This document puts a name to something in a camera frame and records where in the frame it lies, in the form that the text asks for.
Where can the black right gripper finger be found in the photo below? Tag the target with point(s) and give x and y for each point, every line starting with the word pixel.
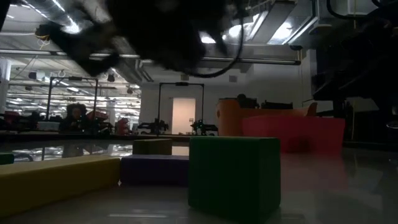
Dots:
pixel 351 87

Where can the black monitor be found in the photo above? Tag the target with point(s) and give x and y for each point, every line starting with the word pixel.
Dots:
pixel 276 105
pixel 252 103

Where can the black table frame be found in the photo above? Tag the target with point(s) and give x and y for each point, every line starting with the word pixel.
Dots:
pixel 31 136

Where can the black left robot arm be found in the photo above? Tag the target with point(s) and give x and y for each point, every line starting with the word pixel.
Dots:
pixel 2 12

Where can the white screen panel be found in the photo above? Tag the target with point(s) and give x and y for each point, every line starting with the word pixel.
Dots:
pixel 320 107

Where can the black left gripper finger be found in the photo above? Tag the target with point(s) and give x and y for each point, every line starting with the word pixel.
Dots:
pixel 90 49

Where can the red machine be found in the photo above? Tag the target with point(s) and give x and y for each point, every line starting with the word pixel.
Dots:
pixel 122 126

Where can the white door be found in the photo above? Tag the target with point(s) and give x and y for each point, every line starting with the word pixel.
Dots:
pixel 183 115

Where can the silver round air duct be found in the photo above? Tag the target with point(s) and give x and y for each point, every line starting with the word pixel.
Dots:
pixel 66 15

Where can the long yellow block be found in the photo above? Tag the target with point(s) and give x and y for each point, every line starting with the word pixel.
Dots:
pixel 56 183

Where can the green cube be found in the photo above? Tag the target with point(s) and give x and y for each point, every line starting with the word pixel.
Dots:
pixel 234 177

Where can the pink plastic bin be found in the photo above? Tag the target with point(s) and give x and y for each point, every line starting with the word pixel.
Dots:
pixel 295 133

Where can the long purple block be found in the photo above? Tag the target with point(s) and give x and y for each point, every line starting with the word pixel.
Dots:
pixel 154 171

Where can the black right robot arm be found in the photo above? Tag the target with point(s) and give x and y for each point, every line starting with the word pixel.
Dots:
pixel 388 121

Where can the wall vent grille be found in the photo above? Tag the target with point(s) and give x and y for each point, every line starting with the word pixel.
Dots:
pixel 233 78
pixel 185 77

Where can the orange plastic bin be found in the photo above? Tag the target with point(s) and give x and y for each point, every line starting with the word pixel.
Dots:
pixel 230 118

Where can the long ceiling light bar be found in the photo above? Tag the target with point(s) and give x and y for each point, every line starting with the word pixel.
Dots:
pixel 264 60

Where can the green block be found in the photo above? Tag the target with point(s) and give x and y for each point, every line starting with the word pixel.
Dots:
pixel 6 158

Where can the wide yellow block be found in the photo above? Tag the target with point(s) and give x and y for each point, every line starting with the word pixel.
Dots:
pixel 152 146

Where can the black ceiling spotlight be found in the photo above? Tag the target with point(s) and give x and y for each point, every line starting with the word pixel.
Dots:
pixel 111 77
pixel 130 90

